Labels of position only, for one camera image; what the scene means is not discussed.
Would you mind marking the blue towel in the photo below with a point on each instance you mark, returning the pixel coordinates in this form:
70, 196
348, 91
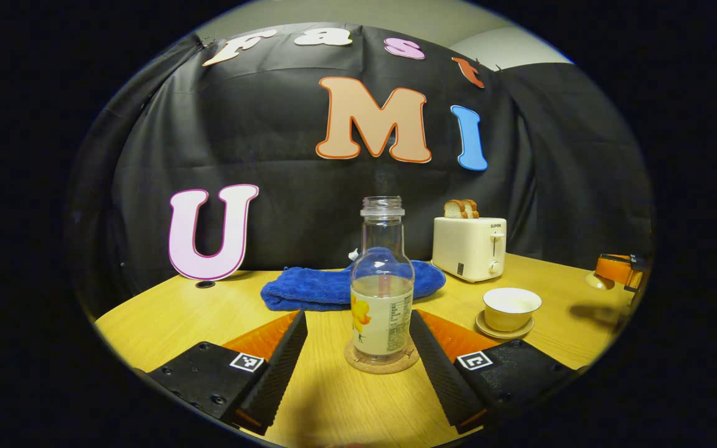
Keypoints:
309, 289

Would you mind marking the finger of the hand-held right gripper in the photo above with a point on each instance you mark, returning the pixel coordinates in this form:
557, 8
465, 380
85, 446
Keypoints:
635, 280
612, 269

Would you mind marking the black backdrop cloth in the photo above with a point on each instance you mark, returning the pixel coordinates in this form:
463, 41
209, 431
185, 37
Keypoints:
309, 205

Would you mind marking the round cork coaster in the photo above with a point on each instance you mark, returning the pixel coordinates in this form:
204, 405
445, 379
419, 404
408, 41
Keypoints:
358, 364

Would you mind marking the clear glass water bottle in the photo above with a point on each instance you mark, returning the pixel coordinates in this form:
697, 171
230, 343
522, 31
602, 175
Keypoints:
382, 311

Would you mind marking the black table grommet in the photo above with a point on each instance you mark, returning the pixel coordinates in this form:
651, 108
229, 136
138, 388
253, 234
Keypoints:
205, 284

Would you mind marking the cream saucer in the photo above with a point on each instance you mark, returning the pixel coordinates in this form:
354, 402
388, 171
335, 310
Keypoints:
489, 328

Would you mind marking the cream ceramic teacup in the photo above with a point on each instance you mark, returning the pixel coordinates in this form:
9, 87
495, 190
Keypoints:
511, 314

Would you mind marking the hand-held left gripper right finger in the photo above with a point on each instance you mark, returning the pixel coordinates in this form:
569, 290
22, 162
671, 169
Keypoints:
438, 373

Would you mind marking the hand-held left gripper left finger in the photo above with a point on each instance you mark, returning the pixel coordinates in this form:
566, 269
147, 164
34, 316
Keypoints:
279, 373

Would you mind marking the white toaster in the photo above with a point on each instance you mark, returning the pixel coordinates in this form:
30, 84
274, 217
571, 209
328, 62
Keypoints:
467, 249

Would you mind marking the small white object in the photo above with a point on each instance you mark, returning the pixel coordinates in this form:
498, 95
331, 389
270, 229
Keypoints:
353, 254

